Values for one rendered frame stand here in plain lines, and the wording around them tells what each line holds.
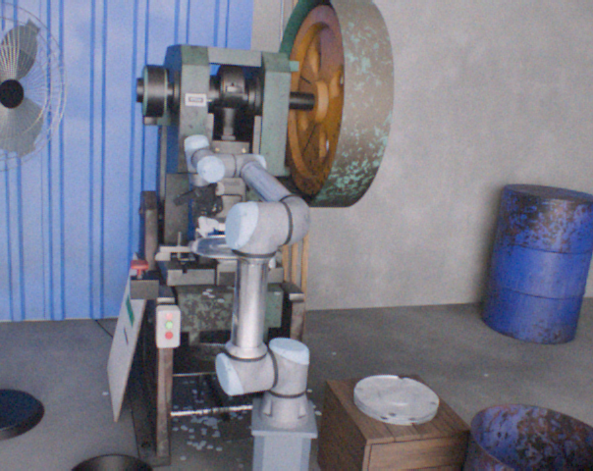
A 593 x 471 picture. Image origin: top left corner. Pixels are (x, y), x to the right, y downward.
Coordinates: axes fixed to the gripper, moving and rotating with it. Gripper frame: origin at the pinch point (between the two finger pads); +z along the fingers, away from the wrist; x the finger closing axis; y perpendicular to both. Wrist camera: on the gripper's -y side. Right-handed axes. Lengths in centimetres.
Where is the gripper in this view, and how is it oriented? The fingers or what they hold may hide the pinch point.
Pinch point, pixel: (203, 233)
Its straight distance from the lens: 217.3
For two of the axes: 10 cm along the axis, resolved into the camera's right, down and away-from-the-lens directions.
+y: 9.1, 1.7, -3.7
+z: 0.5, 8.5, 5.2
